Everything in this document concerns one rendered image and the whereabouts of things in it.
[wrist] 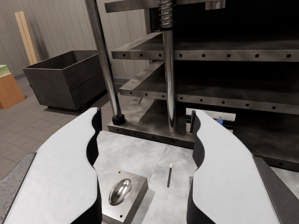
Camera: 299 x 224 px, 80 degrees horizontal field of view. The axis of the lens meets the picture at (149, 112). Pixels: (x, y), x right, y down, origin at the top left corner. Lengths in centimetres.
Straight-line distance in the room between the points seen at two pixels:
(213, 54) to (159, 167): 61
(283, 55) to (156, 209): 83
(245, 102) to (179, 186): 54
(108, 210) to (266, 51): 91
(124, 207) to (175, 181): 27
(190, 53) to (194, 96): 24
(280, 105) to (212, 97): 31
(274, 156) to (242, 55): 54
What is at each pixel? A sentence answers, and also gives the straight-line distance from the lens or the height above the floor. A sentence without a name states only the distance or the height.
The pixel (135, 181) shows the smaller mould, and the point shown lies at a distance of 83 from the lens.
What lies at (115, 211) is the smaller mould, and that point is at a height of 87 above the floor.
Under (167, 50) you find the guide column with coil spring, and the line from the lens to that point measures 95.
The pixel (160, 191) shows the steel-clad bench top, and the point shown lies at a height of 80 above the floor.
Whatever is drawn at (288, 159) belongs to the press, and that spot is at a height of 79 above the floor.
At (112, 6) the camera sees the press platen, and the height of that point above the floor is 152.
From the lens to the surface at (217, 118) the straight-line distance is 109.
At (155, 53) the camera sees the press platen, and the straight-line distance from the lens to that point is 103.
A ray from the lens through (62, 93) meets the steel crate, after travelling 323.
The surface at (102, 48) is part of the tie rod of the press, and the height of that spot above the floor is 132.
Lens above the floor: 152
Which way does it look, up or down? 31 degrees down
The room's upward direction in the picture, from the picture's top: 7 degrees counter-clockwise
